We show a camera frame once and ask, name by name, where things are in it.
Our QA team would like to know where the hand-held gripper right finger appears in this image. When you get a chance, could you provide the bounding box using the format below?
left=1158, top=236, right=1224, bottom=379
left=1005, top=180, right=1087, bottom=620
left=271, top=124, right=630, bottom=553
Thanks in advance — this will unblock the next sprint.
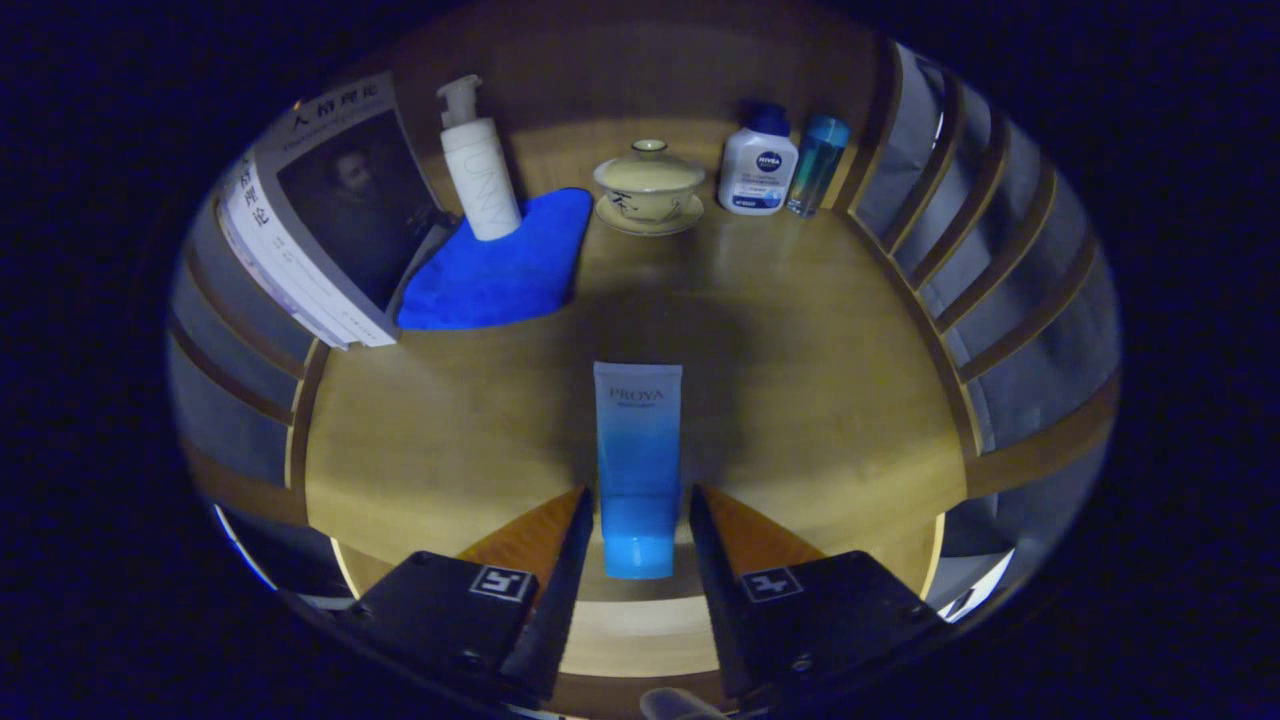
left=688, top=485, right=951, bottom=701

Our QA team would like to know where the blue gradient tube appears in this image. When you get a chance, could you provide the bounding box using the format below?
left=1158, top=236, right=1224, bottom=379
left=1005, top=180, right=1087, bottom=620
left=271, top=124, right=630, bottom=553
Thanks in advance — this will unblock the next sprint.
left=593, top=360, right=684, bottom=581

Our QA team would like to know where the white lotion bottle blue cap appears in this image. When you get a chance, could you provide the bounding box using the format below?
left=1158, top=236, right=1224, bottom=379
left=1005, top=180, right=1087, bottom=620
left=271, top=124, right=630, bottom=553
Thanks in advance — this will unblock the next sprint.
left=717, top=100, right=799, bottom=216

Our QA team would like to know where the lidded ceramic tea bowl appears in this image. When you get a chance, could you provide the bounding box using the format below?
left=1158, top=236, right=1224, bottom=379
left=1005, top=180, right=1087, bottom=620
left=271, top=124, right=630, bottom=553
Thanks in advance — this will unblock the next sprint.
left=593, top=138, right=707, bottom=237

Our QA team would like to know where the slim teal bottle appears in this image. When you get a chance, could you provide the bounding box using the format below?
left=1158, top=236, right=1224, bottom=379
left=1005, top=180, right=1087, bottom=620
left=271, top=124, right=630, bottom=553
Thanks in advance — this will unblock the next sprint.
left=786, top=113, right=852, bottom=219

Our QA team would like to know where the white book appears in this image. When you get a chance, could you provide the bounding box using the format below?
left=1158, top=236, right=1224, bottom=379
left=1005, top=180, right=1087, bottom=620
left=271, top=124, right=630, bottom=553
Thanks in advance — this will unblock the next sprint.
left=222, top=205, right=351, bottom=351

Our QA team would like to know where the wooden cabinet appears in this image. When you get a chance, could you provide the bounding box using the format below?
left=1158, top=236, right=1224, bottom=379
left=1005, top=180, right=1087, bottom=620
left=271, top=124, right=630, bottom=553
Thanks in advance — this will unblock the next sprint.
left=165, top=0, right=1121, bottom=716

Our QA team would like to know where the white pump bottle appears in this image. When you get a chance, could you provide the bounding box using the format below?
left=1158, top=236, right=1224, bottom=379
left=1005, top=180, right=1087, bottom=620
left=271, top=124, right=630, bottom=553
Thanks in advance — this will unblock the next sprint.
left=436, top=75, right=523, bottom=243

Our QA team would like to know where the wooden countertop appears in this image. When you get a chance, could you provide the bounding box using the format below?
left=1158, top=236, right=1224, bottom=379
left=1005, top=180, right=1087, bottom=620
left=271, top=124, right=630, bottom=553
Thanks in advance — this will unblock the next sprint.
left=290, top=115, right=976, bottom=606

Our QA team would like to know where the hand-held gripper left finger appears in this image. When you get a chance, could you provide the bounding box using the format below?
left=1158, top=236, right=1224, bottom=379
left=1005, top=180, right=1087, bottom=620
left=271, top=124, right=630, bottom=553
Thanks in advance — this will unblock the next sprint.
left=335, top=485, right=596, bottom=706

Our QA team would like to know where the book with dark portrait cover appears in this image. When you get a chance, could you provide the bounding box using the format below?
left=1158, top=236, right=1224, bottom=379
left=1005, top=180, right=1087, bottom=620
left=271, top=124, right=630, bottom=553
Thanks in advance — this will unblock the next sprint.
left=215, top=70, right=456, bottom=349

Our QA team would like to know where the blue cloth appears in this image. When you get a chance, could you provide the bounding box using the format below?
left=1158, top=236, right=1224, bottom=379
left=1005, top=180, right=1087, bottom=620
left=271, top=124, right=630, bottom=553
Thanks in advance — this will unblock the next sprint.
left=397, top=187, right=595, bottom=331

